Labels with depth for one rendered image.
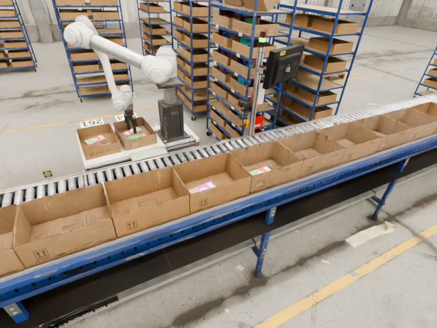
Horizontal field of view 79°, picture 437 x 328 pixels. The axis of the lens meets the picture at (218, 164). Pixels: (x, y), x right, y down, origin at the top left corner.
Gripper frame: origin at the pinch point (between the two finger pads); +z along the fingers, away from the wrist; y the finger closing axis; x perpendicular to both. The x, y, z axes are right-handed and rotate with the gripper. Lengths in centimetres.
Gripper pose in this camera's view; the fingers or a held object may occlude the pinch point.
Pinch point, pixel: (131, 129)
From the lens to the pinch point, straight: 265.4
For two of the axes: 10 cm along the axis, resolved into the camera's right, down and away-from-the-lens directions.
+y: -8.1, -3.6, 4.6
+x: -5.8, 4.5, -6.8
